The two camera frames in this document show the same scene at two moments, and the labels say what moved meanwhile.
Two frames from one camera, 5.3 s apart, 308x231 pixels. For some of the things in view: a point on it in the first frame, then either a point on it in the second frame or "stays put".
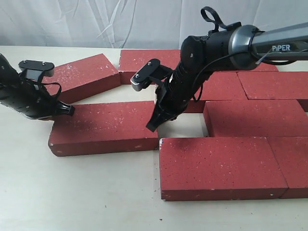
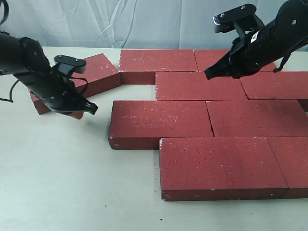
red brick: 80,79 stays put
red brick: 132,60 stays put
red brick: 275,85 stays put
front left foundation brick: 209,168 stays put
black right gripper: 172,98 -> 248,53
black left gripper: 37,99 -> 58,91
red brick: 101,128 -> 140,124
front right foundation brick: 291,153 stays put
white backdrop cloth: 138,24 stays put
